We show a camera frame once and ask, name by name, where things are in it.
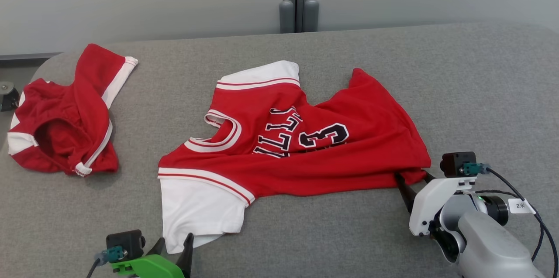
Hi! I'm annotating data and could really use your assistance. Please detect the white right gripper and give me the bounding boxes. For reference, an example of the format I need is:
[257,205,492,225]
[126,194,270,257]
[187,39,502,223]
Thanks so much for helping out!
[395,172,477,237]

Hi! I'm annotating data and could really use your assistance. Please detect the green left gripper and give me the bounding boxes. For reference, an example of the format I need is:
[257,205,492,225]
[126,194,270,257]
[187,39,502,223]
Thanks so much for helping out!
[110,233,195,278]

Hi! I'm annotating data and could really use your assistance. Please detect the red basketball jersey white sleeves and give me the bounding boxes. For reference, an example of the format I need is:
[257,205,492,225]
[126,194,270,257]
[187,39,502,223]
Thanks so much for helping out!
[158,60,432,255]

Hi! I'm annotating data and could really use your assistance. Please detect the red shorts white stripes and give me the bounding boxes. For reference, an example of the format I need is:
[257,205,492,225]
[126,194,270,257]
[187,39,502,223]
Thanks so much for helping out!
[7,43,139,178]

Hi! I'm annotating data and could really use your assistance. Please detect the black caster wheel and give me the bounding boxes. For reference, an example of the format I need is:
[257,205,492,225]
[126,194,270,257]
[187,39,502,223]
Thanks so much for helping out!
[0,81,21,112]

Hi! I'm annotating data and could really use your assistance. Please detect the right camera cable teal plug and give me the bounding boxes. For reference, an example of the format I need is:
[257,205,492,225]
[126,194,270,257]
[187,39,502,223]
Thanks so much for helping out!
[463,162,559,278]

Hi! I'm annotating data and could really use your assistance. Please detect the camera cable teal plug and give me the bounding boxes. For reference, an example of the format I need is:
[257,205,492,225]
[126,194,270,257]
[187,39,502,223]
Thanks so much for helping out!
[463,162,559,278]
[85,246,126,278]

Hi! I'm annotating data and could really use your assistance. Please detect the left camera cable teal plug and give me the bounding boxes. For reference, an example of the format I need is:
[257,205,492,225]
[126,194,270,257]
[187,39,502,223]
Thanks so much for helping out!
[85,246,126,278]

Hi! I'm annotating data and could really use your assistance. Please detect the white printed cable label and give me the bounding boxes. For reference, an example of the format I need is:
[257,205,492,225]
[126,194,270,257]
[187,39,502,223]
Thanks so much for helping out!
[508,198,537,215]

